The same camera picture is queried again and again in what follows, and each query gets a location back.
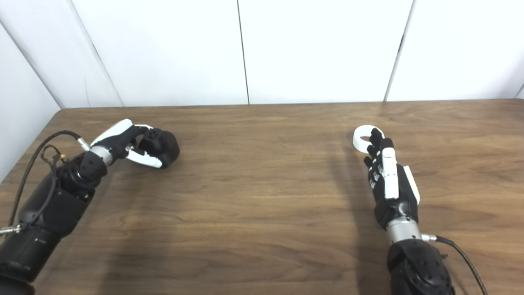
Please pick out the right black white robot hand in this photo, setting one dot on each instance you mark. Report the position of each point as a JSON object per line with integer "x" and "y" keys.
{"x": 403, "y": 196}

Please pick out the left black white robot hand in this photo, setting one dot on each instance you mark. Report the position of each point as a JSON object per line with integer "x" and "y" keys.
{"x": 118, "y": 141}

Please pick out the round black plastic part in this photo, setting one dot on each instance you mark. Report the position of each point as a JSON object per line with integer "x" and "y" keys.
{"x": 168, "y": 147}

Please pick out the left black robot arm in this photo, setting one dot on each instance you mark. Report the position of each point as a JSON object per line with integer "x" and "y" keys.
{"x": 53, "y": 209}

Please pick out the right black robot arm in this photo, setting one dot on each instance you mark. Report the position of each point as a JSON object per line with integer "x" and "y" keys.
{"x": 417, "y": 270}

